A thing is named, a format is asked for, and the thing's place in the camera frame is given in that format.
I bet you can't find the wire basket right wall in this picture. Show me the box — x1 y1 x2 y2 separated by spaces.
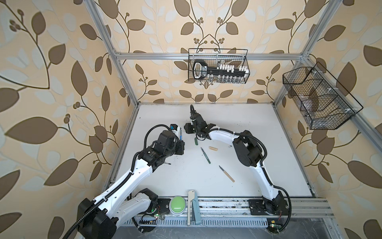
283 62 364 130

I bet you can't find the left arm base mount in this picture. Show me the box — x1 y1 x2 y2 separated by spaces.
137 197 171 215

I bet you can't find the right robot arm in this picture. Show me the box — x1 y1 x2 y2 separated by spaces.
185 105 291 216

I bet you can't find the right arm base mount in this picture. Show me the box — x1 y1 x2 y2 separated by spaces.
248 197 289 217

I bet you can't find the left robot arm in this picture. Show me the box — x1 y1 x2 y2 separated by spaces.
64 124 185 239

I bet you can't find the green pen centre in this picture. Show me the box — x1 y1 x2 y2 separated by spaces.
201 147 211 164

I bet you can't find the beige pen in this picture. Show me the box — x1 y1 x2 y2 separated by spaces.
219 165 235 183

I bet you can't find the beige blue handled tool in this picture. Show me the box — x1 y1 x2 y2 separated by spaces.
187 190 202 227

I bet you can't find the black socket holder tool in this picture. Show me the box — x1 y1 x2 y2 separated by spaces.
189 59 250 81

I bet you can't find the aluminium front rail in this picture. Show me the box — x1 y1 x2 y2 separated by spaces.
125 196 335 219

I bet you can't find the green push button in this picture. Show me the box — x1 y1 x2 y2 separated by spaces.
169 196 186 216

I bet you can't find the wire basket back wall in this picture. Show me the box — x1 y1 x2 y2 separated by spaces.
188 48 250 84

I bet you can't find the wire basket wall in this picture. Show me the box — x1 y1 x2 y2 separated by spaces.
188 48 250 84
283 62 364 130

